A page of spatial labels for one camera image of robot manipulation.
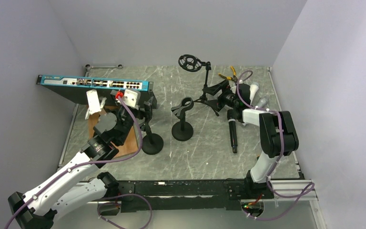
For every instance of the white handheld microphone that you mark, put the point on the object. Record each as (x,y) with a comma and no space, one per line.
(254,87)

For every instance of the left black round-base mic stand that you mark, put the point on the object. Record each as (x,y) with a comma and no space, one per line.
(151,143)

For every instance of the centre black round-base mic stand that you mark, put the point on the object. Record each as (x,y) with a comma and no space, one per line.
(182,130)

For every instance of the white plastic clip part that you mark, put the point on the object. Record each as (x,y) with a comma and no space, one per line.
(95,103)

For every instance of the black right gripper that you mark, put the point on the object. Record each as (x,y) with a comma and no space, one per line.
(218,104)

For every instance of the silver combination wrench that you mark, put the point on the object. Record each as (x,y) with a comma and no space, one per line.
(89,67)

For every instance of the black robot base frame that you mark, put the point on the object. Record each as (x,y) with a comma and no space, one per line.
(228,194)

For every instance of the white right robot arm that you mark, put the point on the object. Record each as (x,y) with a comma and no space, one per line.
(278,137)

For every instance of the black condenser microphone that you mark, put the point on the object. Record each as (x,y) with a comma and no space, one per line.
(232,130)

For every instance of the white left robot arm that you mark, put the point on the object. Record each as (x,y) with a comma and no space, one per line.
(60,194)

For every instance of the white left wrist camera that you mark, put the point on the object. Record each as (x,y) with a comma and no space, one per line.
(129,97)

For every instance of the black tripod shock-mount stand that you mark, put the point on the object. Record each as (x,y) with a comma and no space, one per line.
(193,64)

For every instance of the black round-base mic stand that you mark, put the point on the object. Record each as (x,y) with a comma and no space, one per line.
(151,143)
(182,130)

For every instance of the blue network switch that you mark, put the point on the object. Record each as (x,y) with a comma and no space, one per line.
(75,88)

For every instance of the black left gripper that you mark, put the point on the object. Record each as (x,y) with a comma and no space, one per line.
(141,113)

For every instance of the wooden board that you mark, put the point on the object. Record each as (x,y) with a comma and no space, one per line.
(129,147)

